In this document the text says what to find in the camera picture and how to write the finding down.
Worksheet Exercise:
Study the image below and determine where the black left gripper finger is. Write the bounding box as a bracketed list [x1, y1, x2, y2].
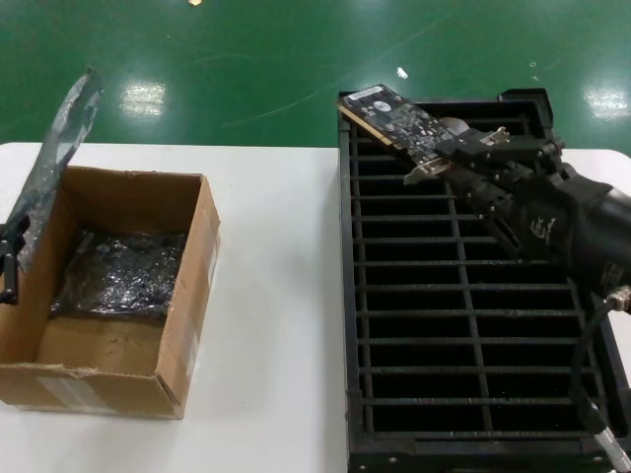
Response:
[0, 219, 29, 257]
[0, 253, 20, 304]

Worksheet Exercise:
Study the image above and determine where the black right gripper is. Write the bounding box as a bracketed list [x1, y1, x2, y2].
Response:
[436, 128, 631, 297]

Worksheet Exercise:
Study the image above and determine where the translucent grey antistatic bag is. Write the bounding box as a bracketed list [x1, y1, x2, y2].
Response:
[9, 65, 106, 275]

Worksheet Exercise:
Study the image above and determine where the black graphics card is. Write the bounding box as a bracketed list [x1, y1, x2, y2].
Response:
[336, 84, 512, 186]

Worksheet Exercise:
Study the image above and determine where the bagged graphics card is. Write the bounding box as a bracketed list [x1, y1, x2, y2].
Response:
[48, 229, 188, 321]

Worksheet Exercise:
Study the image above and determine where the brown cardboard box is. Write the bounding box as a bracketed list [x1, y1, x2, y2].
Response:
[0, 166, 222, 421]

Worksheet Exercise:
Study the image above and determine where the black slotted container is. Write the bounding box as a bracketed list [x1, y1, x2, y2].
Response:
[337, 88, 631, 473]

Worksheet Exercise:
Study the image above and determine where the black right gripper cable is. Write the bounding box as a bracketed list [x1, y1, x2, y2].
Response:
[566, 284, 631, 473]

